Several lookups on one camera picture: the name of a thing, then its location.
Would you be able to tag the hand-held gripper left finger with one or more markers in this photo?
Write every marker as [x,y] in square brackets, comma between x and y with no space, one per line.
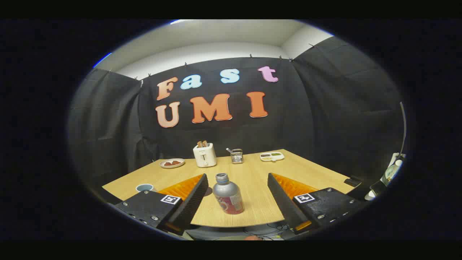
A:
[191,202]

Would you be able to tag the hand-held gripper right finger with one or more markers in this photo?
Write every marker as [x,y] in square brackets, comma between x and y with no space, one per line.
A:
[283,202]

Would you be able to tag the dark brown round coaster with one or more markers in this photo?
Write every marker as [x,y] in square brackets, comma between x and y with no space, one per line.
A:
[209,191]

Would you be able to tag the silver bottle with red label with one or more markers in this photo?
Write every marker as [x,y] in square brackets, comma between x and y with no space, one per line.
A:
[227,196]

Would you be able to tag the white cup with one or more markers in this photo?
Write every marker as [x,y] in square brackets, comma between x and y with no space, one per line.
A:
[144,188]

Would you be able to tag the small white plate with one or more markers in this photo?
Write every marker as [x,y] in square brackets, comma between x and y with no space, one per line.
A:
[172,166]

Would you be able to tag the wooden table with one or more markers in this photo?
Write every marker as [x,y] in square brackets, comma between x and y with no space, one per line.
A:
[249,175]

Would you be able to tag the white divided tray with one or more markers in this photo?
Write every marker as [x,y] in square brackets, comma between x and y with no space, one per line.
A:
[271,156]

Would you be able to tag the white toaster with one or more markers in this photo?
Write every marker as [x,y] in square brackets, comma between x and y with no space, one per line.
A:
[204,156]

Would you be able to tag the toast slices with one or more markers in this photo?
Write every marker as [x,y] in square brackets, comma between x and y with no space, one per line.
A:
[202,144]

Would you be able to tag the black backdrop cloth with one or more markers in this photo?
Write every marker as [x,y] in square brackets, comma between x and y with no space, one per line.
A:
[306,119]

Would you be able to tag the white device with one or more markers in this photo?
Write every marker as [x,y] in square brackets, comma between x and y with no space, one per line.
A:
[392,168]

